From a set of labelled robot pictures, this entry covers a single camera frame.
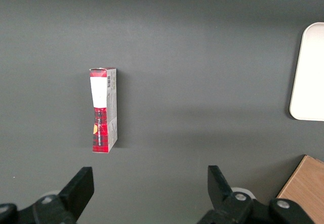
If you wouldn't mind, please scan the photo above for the beige rectangular tray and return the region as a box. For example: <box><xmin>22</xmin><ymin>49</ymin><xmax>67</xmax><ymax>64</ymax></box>
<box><xmin>289</xmin><ymin>22</ymin><xmax>324</xmax><ymax>121</ymax></box>

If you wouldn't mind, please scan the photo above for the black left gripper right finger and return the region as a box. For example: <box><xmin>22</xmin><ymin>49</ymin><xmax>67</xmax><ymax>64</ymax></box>
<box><xmin>196</xmin><ymin>165</ymin><xmax>315</xmax><ymax>224</ymax></box>

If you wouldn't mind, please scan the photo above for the red plaid biscuit box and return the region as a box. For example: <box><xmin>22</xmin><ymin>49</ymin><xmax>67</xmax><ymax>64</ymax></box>
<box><xmin>89</xmin><ymin>67</ymin><xmax>118</xmax><ymax>155</ymax></box>

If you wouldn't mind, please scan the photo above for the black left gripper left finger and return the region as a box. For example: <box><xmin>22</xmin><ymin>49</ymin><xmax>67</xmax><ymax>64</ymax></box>
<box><xmin>0</xmin><ymin>166</ymin><xmax>95</xmax><ymax>224</ymax></box>

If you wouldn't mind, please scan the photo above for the oak wooden drawer cabinet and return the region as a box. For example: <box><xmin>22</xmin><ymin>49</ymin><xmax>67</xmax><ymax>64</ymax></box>
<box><xmin>275</xmin><ymin>154</ymin><xmax>324</xmax><ymax>224</ymax></box>

